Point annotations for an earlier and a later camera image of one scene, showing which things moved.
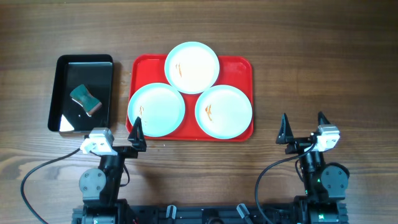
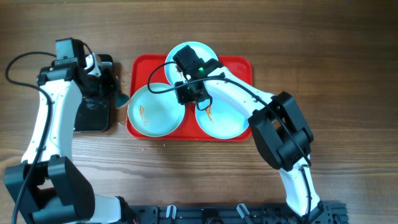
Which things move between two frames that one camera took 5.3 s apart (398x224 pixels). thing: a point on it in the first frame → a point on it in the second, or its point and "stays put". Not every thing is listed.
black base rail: x=212 y=214 stays put
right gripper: x=303 y=145 → x=185 y=94
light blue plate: x=160 y=107 stays put
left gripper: x=121 y=151 → x=104 y=86
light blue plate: x=224 y=112 stays put
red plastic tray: x=235 y=71 stays put
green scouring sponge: x=81 y=94 → x=120 y=99
